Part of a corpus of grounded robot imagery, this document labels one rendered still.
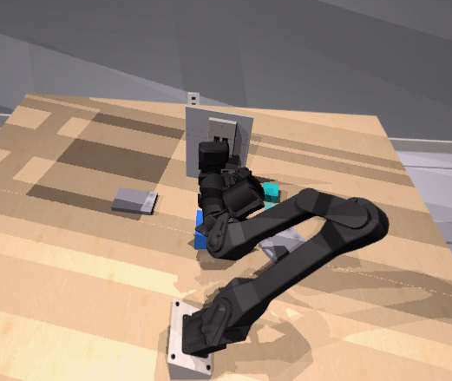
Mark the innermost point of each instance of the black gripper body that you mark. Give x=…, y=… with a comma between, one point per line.
x=212, y=154

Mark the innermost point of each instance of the small turquoise cube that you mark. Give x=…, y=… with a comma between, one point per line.
x=268, y=205

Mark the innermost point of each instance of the blue flat square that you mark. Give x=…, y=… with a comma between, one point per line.
x=200, y=239

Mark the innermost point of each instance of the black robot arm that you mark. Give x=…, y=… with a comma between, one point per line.
x=350, y=225

